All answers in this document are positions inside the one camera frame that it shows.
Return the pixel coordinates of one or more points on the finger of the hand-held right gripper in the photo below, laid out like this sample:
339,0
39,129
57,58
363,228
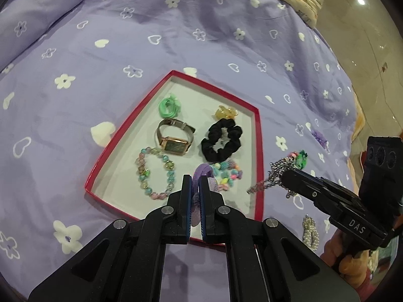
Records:
311,192
327,184

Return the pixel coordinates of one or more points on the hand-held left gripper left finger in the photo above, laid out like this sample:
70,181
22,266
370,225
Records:
188,201

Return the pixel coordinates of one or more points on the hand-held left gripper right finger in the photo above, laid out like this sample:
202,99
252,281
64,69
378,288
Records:
203,207

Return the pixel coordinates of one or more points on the black scrunchie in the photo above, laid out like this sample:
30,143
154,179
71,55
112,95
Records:
217,151

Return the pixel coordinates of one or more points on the rose gold wrist watch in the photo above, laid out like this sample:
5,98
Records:
174,138

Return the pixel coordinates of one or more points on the red shallow cardboard box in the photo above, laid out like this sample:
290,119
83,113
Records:
132,151

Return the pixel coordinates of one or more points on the yellow cat hair clip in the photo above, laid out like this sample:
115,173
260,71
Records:
225,113

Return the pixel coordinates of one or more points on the person's right hand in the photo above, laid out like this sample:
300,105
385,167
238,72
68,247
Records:
349,264

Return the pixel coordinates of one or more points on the peach bed sheet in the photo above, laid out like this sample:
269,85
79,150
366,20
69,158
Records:
359,132

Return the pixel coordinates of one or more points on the purple flower print blanket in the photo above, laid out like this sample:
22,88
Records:
126,37

